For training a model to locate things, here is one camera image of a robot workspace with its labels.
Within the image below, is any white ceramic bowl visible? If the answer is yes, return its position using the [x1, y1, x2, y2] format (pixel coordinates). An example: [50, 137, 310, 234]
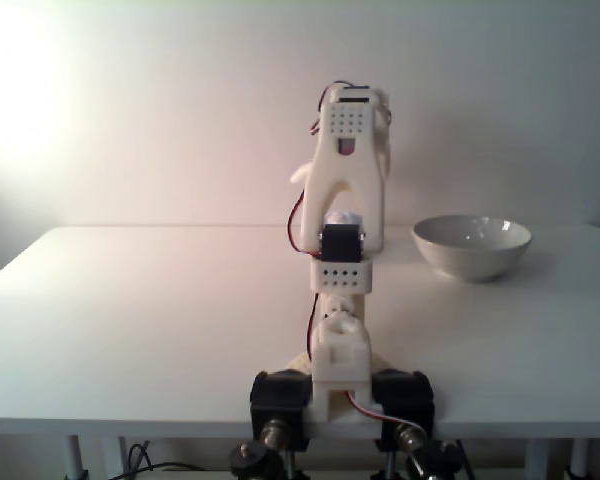
[412, 214, 534, 284]

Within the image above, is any white table leg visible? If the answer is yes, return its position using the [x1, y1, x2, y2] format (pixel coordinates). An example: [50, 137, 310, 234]
[63, 435, 89, 480]
[524, 439, 552, 480]

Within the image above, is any black tripod mount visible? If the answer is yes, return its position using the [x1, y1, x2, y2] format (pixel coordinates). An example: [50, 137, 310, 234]
[404, 439, 464, 480]

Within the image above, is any black table clamp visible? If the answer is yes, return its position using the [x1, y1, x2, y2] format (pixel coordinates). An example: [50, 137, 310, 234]
[371, 368, 437, 480]
[249, 368, 315, 480]

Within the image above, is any skyblue plush doll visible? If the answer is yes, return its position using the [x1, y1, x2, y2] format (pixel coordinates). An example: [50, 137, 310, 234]
[324, 209, 365, 232]

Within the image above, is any black floor cable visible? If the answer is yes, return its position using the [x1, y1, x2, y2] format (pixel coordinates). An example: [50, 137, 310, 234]
[123, 442, 206, 477]

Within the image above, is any red white servo lead cable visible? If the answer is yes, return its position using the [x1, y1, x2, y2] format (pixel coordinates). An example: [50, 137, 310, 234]
[344, 391, 427, 432]

